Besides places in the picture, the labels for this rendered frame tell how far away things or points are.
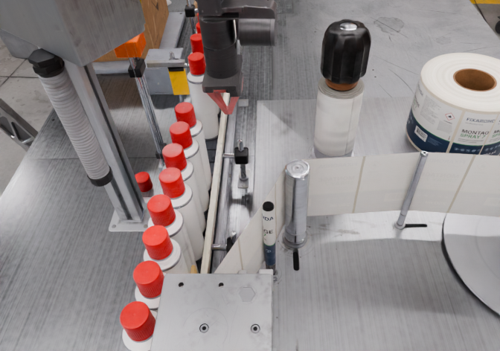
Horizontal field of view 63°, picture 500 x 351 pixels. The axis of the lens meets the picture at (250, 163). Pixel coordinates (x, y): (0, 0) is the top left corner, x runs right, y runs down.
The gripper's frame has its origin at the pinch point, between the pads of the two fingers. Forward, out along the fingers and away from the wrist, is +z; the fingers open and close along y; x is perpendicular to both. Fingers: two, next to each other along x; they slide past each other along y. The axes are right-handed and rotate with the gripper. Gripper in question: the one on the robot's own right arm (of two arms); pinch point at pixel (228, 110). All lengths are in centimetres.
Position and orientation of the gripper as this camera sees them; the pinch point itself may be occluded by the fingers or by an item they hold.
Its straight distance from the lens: 81.0
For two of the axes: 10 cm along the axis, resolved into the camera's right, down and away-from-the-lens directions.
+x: -10.0, 0.1, 0.7
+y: 0.4, -7.1, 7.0
